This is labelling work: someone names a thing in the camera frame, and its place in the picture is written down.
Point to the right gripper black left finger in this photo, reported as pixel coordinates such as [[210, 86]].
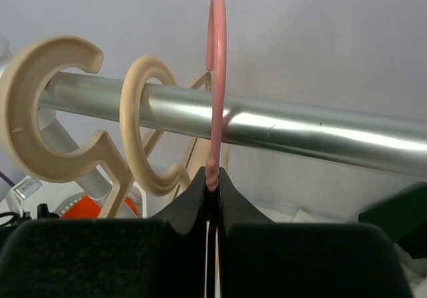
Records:
[[163, 256]]

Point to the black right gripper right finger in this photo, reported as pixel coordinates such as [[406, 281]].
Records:
[[262, 258]]

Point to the orange t shirt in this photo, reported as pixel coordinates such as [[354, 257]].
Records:
[[79, 207]]

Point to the dark green t shirt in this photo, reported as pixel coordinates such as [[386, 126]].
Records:
[[403, 218]]

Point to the beige plastic hanger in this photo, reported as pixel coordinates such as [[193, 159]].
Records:
[[58, 138]]

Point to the pink wire hanger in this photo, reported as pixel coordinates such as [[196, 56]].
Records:
[[216, 62]]

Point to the white perforated plastic basket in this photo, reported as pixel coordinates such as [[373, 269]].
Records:
[[135, 201]]

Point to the white metal clothes rack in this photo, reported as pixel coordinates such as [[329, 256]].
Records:
[[62, 73]]

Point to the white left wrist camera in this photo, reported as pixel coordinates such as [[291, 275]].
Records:
[[21, 197]]

